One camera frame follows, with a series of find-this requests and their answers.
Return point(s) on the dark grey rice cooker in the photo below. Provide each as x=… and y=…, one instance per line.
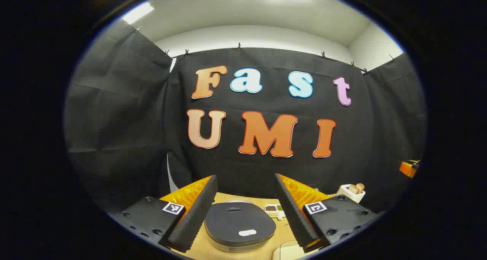
x=236, y=222

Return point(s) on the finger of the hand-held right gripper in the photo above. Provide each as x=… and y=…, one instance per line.
x=409, y=169

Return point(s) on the toast bread slice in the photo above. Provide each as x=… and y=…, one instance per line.
x=354, y=189
x=360, y=186

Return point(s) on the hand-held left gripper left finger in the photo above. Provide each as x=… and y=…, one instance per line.
x=198, y=218

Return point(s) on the white toaster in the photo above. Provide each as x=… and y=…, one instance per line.
x=348, y=195

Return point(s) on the black backdrop cloth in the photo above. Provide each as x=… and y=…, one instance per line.
x=125, y=119

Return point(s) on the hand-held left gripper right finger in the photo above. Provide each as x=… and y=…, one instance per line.
x=295, y=218

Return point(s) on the white divided bean dish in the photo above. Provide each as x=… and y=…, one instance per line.
x=271, y=208

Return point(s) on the white flat tray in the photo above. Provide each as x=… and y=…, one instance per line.
x=285, y=252

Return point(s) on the ceiling light panel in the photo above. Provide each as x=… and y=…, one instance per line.
x=137, y=12

